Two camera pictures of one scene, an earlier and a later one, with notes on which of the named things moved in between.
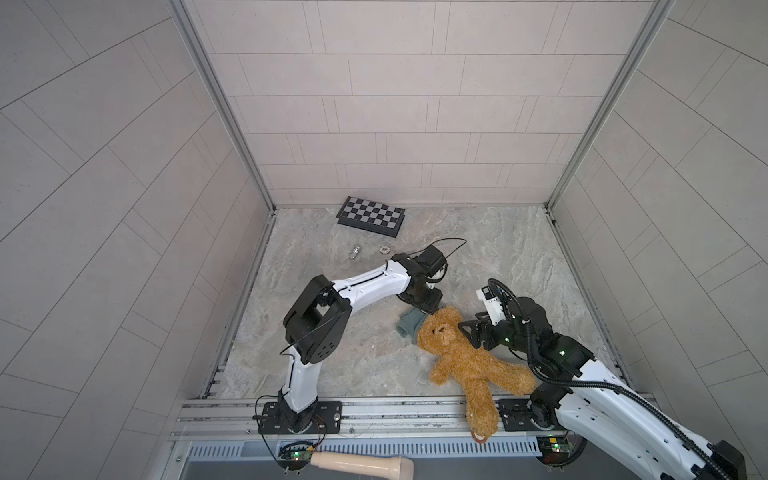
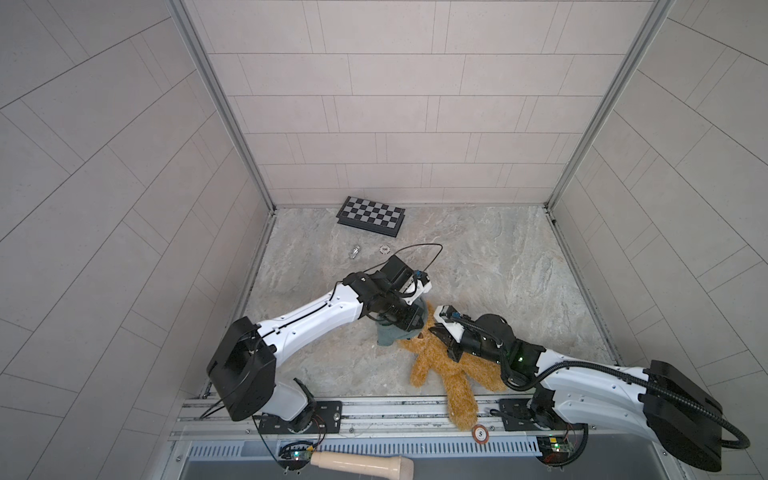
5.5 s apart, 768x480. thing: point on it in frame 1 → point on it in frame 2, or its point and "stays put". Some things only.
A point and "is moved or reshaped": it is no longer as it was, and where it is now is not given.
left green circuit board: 296,455 stays put
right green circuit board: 554,450 stays put
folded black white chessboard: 370,216 stays put
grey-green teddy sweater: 410,322 is moved or reshaped
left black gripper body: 425,299 → 396,312
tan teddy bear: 477,372 is moved or reshaped
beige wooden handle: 366,463 stays put
